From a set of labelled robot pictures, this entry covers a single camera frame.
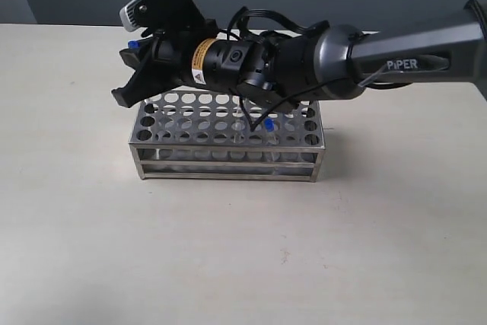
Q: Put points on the blue capped tube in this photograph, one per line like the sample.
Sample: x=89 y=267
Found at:
x=132 y=44
x=239 y=124
x=272 y=140

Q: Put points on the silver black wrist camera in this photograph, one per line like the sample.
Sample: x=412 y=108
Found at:
x=149 y=13

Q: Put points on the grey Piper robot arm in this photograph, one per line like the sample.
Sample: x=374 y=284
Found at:
x=277 y=72

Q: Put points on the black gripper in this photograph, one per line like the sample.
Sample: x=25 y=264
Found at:
x=192 y=57

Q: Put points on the stainless steel test tube rack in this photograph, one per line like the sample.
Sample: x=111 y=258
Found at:
x=187 y=134

